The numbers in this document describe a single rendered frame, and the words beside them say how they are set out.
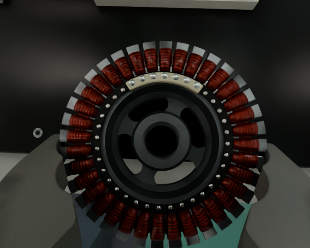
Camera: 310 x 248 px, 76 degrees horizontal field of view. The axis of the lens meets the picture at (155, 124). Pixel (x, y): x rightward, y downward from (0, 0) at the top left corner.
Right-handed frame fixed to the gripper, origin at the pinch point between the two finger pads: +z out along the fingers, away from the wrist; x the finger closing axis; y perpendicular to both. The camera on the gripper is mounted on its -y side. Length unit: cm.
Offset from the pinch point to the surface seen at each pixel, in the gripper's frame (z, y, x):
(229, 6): 10.6, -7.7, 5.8
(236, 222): 50, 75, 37
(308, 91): 7.0, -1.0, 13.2
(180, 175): 4.5, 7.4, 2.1
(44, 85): 7.0, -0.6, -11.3
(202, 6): 10.7, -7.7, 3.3
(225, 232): 48, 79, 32
